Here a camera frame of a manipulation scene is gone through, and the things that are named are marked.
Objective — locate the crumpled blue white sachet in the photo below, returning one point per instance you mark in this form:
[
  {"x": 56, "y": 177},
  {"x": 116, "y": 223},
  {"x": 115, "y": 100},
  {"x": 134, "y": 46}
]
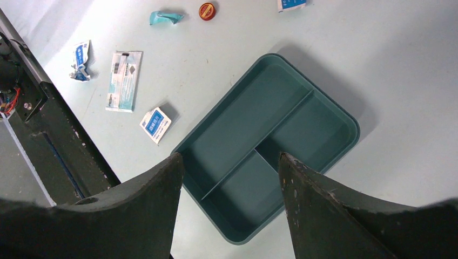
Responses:
[{"x": 80, "y": 56}]

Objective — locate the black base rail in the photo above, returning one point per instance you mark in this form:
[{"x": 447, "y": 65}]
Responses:
[{"x": 67, "y": 162}]

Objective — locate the long white teal packet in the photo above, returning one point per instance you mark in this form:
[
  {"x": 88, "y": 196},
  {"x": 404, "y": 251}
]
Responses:
[{"x": 125, "y": 69}]

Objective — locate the small blue white sachet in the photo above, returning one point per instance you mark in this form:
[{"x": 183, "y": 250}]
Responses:
[{"x": 287, "y": 5}]

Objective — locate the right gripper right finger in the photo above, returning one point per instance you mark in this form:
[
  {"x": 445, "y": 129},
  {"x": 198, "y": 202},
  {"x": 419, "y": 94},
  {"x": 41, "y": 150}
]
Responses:
[{"x": 330, "y": 220}]

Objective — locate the blue white alcohol pad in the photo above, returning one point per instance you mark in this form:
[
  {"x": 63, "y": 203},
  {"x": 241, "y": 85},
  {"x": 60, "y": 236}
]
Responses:
[{"x": 155, "y": 123}]

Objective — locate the teal divided tray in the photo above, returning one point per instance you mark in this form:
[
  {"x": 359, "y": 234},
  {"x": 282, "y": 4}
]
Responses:
[{"x": 231, "y": 157}]

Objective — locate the teal crumpled wrapper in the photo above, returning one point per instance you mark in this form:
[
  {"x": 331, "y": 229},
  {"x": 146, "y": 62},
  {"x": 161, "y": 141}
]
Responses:
[{"x": 157, "y": 17}]

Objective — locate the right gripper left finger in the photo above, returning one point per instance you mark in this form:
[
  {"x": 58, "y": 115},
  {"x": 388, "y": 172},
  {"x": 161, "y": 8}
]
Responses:
[{"x": 135, "y": 219}]

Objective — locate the small red round tin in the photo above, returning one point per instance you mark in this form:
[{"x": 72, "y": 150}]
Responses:
[{"x": 207, "y": 11}]

